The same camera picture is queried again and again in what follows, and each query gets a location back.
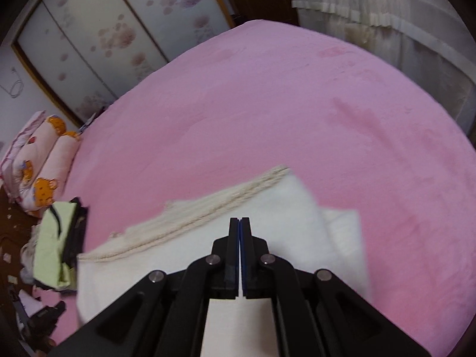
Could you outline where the white pleated curtain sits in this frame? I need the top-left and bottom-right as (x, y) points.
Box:
(290, 0), (476, 134)

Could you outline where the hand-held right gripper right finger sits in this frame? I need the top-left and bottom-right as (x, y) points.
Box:
(240, 217), (432, 357)

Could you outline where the floral sliding door wardrobe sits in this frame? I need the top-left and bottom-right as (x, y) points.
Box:
(11, 0), (235, 127)

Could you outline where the pale cloth pile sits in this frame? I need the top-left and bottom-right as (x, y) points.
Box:
(20, 227), (41, 287)

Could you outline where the white wall cable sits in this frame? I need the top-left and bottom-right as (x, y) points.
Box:
(0, 67), (25, 99)

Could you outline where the pink plush blanket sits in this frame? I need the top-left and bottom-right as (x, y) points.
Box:
(48, 19), (476, 357)

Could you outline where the white fluffy garment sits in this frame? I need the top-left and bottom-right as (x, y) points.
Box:
(76, 165), (372, 357)

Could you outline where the pink bear print pillow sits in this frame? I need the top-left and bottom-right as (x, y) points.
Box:
(18, 132), (82, 218)
(0, 111), (68, 203)

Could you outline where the dark object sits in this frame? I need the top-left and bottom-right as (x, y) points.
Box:
(15, 299), (68, 350)

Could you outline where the light green folded cloth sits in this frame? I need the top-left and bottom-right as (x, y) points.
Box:
(33, 201), (79, 291)

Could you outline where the black folded cloth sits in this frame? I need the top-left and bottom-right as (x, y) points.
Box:
(61, 196), (90, 268)

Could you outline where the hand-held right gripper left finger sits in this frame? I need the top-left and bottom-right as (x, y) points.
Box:
(46, 217), (242, 357)

